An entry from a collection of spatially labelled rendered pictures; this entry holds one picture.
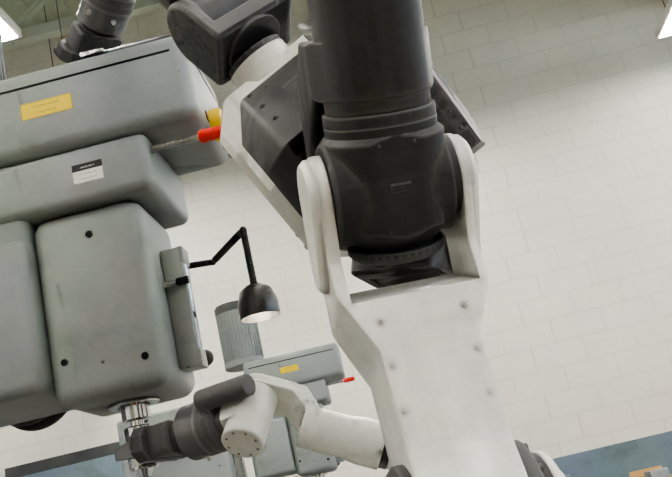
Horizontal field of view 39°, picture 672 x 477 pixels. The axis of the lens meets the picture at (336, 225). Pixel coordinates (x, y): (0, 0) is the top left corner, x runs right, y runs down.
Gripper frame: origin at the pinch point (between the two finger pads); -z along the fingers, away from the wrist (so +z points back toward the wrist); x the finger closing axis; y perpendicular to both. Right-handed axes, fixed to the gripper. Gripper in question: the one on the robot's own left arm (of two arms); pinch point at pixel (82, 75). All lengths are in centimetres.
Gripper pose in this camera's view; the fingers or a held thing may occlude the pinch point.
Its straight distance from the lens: 184.6
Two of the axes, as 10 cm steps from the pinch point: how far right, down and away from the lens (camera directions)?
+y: -5.0, -6.1, 6.1
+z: 4.2, -7.9, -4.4
